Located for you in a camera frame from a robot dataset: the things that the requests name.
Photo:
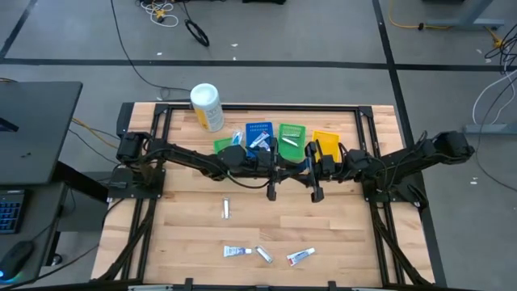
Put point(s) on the grey desk foot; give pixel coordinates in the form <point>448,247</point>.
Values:
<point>488,128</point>

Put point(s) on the yellow plastic slotted basket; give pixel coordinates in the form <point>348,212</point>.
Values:
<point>329,141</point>

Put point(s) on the black desk panel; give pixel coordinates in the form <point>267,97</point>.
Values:
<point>36,129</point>

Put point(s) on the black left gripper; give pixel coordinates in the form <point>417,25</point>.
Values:
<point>268,165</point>

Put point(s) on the dark grey desk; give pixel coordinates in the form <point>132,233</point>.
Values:
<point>40,210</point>

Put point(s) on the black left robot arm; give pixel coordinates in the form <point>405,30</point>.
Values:
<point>190,157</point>

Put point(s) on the black table end plate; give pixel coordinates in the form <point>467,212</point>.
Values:
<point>124,119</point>

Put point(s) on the white red toothpaste tube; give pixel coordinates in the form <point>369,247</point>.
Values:
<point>301,256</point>

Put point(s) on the black computer mouse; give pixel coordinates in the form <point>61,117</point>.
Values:
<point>16,258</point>

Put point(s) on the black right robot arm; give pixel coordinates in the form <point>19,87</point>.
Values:
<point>404,161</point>

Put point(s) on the backlit black keyboard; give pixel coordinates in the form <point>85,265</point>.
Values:
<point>10,212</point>

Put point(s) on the green plastic slotted basket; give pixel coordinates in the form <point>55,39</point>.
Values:
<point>222,144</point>
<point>297,151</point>

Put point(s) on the white yellow wipes canister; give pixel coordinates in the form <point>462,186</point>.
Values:
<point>208,113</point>

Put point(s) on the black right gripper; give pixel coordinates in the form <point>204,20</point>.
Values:
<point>327,165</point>

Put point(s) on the teal white toothbrush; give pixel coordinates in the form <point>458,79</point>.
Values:
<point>241,135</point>

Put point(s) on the grey desk leg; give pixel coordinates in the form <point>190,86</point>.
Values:
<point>464,22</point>

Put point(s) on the blue plastic slotted basket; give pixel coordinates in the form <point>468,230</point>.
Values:
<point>266,128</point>

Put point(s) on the black aluminium table frame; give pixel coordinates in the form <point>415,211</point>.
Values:
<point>282,107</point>

